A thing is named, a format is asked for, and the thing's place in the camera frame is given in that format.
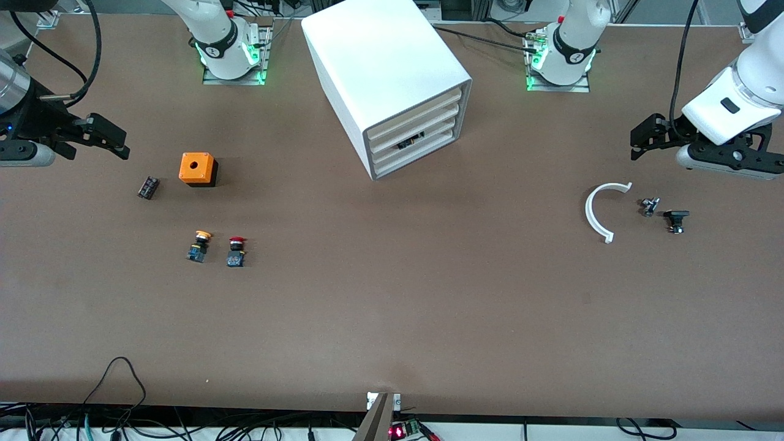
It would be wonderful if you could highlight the black bracket part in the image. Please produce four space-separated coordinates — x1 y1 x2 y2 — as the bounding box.
663 209 691 235

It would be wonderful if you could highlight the yellow push button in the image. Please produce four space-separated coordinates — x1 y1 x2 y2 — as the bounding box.
186 230 213 264

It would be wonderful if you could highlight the black cable on table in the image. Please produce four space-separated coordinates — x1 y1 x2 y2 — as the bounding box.
429 23 541 53

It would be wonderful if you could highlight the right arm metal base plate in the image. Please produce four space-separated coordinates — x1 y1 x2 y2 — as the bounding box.
202 24 271 85

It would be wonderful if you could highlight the circuit board with red LED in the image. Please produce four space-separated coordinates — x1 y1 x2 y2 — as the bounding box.
389 418 424 441

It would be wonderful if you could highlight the white curved plastic arc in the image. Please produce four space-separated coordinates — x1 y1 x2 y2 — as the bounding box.
585 181 633 244

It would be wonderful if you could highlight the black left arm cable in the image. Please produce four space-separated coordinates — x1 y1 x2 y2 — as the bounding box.
669 0 700 138

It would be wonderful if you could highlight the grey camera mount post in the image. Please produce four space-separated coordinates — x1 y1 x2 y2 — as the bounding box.
352 392 402 441

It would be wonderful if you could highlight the black curled cable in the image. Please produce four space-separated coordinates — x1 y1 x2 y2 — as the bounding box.
616 418 676 441

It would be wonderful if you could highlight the orange button enclosure box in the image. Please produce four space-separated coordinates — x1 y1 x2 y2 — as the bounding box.
179 152 219 188

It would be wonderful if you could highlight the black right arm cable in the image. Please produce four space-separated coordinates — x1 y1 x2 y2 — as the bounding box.
9 0 102 108

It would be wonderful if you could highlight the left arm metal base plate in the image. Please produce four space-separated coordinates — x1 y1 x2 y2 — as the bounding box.
524 31 592 93

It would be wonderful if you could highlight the black looped cable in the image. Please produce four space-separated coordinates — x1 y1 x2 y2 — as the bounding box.
83 357 148 423

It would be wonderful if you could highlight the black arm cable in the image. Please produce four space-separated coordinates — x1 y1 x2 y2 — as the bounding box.
669 0 700 138
9 0 102 108

